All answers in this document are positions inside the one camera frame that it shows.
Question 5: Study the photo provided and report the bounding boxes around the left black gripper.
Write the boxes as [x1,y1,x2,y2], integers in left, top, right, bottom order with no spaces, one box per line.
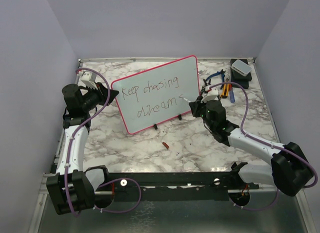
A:
[82,81,119,111]

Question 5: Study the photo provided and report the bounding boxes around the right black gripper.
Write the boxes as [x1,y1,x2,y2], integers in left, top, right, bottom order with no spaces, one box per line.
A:
[190,95,216,130]

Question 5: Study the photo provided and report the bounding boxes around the pink framed whiteboard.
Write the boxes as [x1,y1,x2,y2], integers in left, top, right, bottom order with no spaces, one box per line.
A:
[111,55,200,135]

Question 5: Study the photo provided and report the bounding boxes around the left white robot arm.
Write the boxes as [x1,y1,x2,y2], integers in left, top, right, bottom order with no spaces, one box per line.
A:
[46,82,119,215]

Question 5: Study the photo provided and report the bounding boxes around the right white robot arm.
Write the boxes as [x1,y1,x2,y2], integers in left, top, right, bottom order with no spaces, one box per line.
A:
[188,96,316,197]

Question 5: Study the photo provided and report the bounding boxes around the yellow black utility knife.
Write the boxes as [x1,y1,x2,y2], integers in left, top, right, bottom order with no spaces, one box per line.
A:
[220,78,231,99]

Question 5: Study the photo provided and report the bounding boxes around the blue screwdriver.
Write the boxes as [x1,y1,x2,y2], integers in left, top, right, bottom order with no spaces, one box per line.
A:
[229,88,235,104]

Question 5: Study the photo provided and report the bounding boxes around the black rectangular box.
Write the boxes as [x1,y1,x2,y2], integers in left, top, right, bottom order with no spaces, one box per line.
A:
[230,58,252,89]

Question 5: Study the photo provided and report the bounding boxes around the white rectangular box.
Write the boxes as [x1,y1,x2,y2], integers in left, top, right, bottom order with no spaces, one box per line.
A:
[231,59,252,77]

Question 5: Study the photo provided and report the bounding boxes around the black handled pliers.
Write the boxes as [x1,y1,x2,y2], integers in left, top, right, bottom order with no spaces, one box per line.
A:
[200,79,220,103]

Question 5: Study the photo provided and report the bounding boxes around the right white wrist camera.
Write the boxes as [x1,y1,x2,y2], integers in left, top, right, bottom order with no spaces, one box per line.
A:
[200,85,219,103]

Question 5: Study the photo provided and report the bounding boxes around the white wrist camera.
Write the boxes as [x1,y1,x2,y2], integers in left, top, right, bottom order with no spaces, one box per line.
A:
[200,85,219,103]
[77,70,98,90]

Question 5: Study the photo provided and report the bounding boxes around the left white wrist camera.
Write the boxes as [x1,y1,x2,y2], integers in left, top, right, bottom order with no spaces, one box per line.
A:
[77,70,98,90]

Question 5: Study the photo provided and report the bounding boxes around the blue handled pliers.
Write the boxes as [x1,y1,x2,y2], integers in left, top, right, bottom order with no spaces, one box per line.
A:
[204,69,226,88]

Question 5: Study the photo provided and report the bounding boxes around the aluminium frame rail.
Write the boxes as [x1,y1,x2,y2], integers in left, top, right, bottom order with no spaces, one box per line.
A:
[38,171,306,194]

